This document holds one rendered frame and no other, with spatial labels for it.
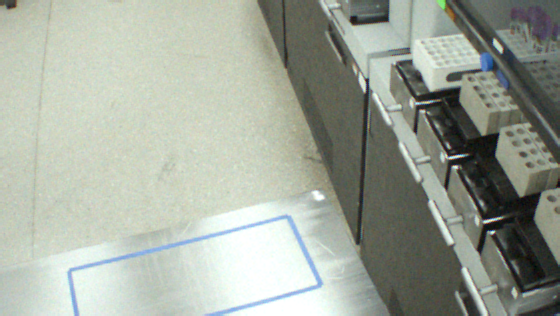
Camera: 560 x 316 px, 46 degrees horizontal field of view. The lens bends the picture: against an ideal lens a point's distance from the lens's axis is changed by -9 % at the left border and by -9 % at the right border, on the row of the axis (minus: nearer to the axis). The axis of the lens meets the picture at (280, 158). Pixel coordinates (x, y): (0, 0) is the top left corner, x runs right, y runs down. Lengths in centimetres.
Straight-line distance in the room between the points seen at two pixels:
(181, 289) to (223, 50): 201
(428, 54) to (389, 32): 31
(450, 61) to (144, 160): 138
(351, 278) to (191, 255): 23
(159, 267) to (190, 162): 140
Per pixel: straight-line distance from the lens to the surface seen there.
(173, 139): 251
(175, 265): 103
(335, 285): 99
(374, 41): 160
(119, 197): 234
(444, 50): 135
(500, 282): 109
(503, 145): 117
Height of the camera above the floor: 160
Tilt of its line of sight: 42 degrees down
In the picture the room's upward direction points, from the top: 3 degrees counter-clockwise
